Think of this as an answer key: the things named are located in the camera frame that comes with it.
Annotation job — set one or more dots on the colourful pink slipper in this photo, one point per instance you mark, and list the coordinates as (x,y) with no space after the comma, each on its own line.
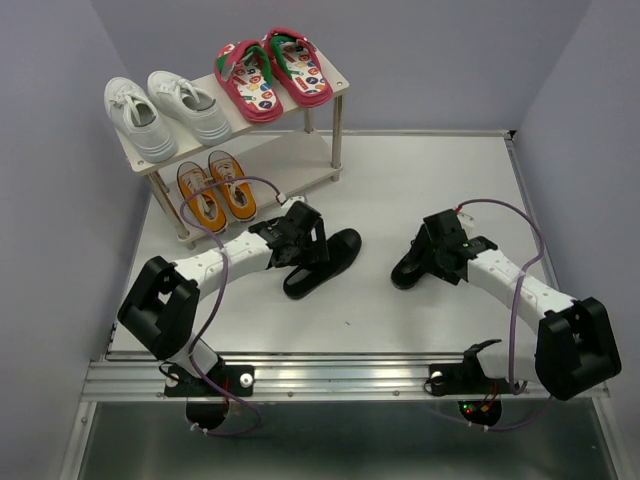
(295,64)
(244,72)

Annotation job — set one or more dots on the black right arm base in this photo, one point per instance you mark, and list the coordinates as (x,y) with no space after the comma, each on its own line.
(467,378)

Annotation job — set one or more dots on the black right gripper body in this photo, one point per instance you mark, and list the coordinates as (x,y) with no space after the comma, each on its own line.
(437,266)

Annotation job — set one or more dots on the orange sneaker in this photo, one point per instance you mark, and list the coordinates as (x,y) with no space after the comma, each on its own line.
(195,183)
(226,170)

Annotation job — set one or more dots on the black sneaker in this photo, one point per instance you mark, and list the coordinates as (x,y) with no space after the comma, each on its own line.
(414,264)
(343,248)

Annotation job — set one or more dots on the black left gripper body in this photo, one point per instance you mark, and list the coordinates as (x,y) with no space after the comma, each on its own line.
(302,254)

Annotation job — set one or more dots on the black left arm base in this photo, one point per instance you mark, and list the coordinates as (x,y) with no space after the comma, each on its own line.
(209,398)

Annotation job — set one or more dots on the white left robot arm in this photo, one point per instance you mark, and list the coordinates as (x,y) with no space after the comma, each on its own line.
(160,308)

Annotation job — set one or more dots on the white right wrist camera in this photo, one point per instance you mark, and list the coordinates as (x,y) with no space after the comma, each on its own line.
(466,221)

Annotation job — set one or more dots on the aluminium mounting rail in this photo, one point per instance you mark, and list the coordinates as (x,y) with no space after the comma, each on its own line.
(282,378)

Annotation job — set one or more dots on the white wooden shoe shelf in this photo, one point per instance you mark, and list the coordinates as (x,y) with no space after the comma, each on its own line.
(293,160)

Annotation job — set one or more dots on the white sneaker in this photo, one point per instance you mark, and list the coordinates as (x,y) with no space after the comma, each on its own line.
(196,109)
(137,119)

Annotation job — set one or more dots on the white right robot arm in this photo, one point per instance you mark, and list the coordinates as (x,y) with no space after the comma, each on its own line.
(574,348)

